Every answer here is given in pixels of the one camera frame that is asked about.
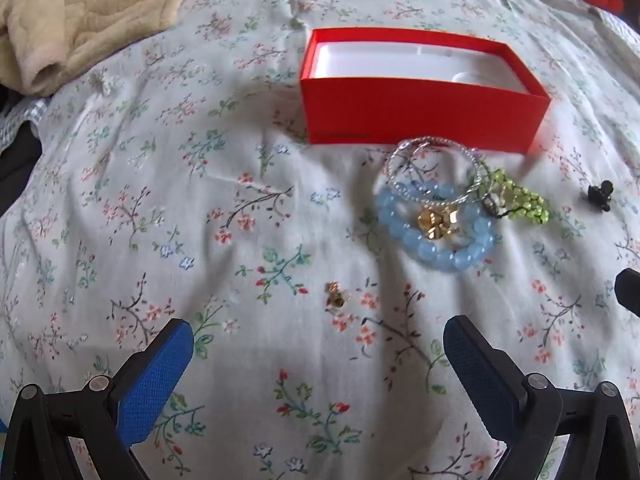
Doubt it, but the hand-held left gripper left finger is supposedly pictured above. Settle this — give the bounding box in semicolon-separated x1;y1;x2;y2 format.
0;319;195;480

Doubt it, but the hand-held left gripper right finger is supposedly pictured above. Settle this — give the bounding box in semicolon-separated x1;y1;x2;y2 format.
442;314;640;480

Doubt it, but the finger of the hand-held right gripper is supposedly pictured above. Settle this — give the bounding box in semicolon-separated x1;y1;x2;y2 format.
615;267;640;317

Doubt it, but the black flower earring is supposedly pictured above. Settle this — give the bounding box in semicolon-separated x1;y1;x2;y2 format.
587;180;615;213

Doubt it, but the blue bead bracelet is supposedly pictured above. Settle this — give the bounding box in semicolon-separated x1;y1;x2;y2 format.
376;183;497;273

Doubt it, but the green bead bracelet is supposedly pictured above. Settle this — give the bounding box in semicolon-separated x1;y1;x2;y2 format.
482;167;551;226

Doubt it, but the gold ring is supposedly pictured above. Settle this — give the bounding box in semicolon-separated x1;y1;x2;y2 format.
417;206;463;242

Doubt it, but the small gold earring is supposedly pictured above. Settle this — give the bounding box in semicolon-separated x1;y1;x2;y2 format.
325;281;352;311

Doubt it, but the teal bead bracelet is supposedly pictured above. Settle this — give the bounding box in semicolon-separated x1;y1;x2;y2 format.
465;150;494;211

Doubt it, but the clear bead bracelet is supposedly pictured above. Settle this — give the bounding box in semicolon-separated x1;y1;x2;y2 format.
385;136;488;206

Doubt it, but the red jewelry box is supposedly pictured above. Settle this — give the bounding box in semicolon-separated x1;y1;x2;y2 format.
300;27;552;156

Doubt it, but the floral bed sheet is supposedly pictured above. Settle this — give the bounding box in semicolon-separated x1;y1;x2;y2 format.
0;0;640;480

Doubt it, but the dark cloth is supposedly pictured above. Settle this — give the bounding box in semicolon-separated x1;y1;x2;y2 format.
0;85;43;216

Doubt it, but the grey checked bed cover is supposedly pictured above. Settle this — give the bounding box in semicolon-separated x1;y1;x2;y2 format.
0;97;48;151

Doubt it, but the beige fleece blanket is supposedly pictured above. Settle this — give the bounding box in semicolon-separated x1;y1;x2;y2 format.
0;0;216;98

